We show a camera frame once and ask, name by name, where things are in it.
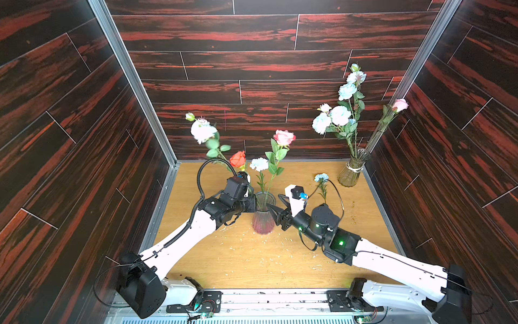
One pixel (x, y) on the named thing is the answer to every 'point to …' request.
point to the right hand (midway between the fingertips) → (277, 197)
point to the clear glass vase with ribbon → (348, 177)
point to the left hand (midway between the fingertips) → (257, 200)
